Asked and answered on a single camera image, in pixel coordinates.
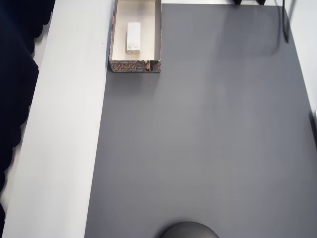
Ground white rectangular block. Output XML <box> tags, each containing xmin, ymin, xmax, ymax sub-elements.
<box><xmin>125</xmin><ymin>21</ymin><xmax>142</xmax><ymax>55</ymax></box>

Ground black round stand base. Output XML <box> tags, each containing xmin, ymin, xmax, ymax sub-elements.
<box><xmin>159</xmin><ymin>221</ymin><xmax>221</xmax><ymax>238</ymax></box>

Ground grey table mat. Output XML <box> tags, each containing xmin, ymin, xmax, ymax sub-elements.
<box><xmin>83</xmin><ymin>3</ymin><xmax>317</xmax><ymax>238</ymax></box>

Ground patterned cardboard box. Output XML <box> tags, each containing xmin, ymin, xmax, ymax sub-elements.
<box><xmin>109</xmin><ymin>0</ymin><xmax>162</xmax><ymax>73</ymax></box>

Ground dark blue curtain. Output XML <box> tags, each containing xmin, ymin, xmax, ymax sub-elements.
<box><xmin>0</xmin><ymin>0</ymin><xmax>56</xmax><ymax>221</ymax></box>

